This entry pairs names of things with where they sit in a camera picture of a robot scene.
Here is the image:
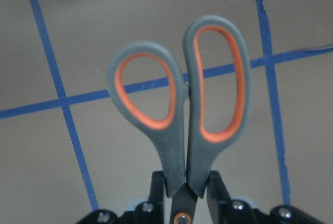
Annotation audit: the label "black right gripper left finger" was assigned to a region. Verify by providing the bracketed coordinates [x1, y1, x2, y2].
[149, 171, 165, 224]

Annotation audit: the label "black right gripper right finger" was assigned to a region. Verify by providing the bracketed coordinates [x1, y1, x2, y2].
[207, 170, 231, 224]

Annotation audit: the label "grey orange scissors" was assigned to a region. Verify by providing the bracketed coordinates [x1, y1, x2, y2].
[106, 15, 252, 223]

